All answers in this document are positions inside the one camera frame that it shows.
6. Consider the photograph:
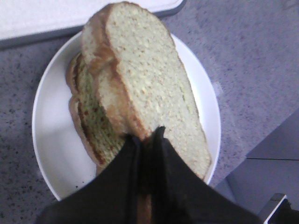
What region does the white round plate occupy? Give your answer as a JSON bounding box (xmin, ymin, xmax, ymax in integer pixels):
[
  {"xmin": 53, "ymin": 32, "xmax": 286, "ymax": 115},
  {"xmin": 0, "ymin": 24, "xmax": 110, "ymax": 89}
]
[{"xmin": 32, "ymin": 34, "xmax": 221, "ymax": 200}]

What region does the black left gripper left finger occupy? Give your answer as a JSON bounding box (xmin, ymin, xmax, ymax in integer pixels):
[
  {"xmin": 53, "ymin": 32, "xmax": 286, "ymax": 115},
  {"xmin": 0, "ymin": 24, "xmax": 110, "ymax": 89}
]
[{"xmin": 35, "ymin": 136, "xmax": 142, "ymax": 224}]

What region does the grey white cutting board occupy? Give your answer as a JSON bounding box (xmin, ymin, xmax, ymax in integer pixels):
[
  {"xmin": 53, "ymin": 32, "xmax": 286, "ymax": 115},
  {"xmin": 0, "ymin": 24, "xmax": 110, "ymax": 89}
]
[{"xmin": 0, "ymin": 0, "xmax": 187, "ymax": 50}]

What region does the bread slice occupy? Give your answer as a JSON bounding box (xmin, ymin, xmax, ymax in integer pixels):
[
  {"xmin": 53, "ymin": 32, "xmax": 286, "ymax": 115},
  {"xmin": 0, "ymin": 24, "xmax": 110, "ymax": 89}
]
[
  {"xmin": 82, "ymin": 2, "xmax": 211, "ymax": 178},
  {"xmin": 66, "ymin": 53, "xmax": 124, "ymax": 171}
]

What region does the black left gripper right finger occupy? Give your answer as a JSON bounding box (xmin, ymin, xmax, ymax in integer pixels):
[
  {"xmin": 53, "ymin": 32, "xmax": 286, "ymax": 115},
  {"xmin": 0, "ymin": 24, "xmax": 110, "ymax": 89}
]
[{"xmin": 149, "ymin": 126, "xmax": 262, "ymax": 224}]

